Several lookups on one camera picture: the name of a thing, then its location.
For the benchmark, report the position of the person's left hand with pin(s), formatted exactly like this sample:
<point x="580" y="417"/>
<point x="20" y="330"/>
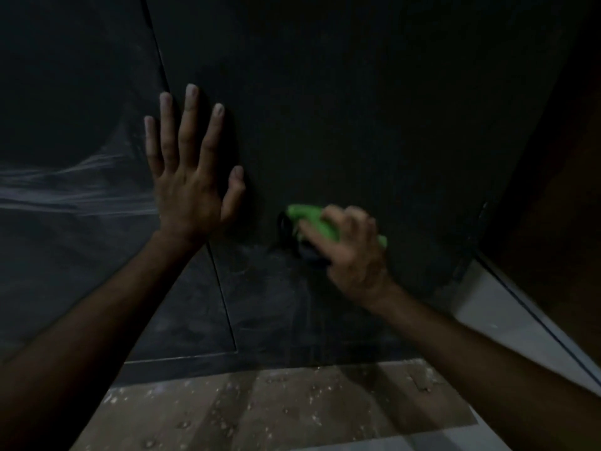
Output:
<point x="185" y="197"/>

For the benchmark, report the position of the person's right hand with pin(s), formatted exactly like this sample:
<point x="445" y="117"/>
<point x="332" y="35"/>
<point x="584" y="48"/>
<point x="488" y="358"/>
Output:
<point x="357" y="265"/>

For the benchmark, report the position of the person's left thumb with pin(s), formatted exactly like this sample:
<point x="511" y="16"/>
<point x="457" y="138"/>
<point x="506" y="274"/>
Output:
<point x="233" y="194"/>

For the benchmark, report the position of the person's left middle finger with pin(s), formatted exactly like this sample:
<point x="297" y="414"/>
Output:
<point x="188" y="126"/>

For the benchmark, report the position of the person's right thumb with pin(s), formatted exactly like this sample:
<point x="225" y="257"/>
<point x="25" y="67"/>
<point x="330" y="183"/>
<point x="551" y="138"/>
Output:
<point x="315" y="239"/>

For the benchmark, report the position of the person's left little finger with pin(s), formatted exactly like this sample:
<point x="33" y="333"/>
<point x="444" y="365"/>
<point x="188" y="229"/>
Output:
<point x="152" y="143"/>

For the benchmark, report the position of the green sanding block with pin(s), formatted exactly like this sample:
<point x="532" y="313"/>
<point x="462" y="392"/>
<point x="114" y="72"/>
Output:
<point x="306" y="215"/>

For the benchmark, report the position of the person's left forearm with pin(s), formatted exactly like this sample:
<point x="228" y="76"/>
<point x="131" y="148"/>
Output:
<point x="94" y="333"/>

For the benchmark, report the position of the person's right forearm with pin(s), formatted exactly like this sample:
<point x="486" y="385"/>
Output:
<point x="493" y="380"/>

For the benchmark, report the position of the clear plastic film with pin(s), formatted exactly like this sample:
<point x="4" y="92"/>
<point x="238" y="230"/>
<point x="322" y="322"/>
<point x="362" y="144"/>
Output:
<point x="70" y="183"/>

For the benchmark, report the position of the large dark board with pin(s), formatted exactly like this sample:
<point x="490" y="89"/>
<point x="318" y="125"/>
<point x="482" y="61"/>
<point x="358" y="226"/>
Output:
<point x="352" y="112"/>

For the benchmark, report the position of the brown wooden panel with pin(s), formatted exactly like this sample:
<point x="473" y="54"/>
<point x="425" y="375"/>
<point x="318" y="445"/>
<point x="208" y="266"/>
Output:
<point x="554" y="206"/>

